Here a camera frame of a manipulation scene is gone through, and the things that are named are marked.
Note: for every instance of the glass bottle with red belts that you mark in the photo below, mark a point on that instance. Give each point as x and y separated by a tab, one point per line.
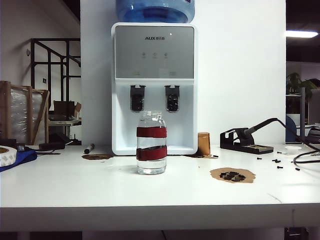
151	150

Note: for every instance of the black dispenser tap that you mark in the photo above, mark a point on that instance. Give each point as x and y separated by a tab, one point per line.
137	98
172	100

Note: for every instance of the white AUX water dispenser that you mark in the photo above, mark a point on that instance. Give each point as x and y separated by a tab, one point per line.
155	50

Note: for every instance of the blue water jug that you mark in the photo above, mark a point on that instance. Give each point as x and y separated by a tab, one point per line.
155	12

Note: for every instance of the amber cylindrical cup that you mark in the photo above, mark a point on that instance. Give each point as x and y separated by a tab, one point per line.
203	143

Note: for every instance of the black soldering iron stand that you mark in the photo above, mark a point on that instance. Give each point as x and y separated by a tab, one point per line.
230	143

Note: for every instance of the black marker pen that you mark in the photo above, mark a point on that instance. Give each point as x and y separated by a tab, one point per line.
89	148

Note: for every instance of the brown patch with black scraps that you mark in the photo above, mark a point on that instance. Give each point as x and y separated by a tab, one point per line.
217	175

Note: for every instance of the pile of black scraps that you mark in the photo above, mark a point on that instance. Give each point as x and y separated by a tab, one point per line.
232	176

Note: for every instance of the black soldering iron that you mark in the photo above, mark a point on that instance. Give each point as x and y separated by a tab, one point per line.
252	130

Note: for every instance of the round wooden table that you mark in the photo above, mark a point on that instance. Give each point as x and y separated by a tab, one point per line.
63	122

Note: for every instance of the brown cardboard box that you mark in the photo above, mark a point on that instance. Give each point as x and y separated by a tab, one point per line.
63	107

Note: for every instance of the metal tweezers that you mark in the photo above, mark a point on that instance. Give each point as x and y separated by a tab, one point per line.
48	153

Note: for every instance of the black stair railing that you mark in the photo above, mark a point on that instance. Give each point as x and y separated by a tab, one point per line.
50	62

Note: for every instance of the blue chair back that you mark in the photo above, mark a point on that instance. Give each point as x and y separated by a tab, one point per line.
290	130

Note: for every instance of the small white round dish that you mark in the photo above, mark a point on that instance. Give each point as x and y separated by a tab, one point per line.
293	149

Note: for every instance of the blue cloth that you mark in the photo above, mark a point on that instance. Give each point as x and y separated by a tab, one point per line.
26	157

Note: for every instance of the green potted plant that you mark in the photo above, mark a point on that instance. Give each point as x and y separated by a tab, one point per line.
293	80

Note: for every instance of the small grey clip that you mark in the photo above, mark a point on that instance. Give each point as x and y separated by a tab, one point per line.
21	148

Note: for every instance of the grey metal pole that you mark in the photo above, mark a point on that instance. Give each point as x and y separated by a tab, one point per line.
302	115

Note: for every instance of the black foam block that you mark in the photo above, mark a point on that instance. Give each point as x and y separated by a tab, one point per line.
7	142

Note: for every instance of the grey computer monitor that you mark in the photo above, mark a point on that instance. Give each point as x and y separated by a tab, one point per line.
314	107

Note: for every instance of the white double-sided tape roll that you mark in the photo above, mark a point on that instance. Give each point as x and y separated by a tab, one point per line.
7	158

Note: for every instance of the ceiling light panel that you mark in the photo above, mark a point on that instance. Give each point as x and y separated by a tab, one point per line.
301	34

